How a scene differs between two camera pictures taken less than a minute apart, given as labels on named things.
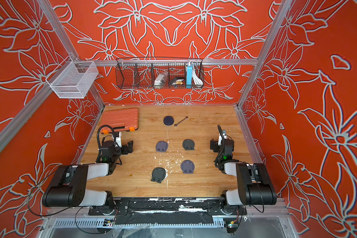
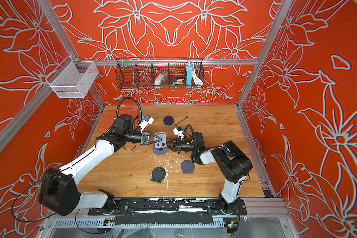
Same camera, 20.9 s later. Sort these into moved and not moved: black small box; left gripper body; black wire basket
Moved: left gripper body
Not moved: black small box; black wire basket
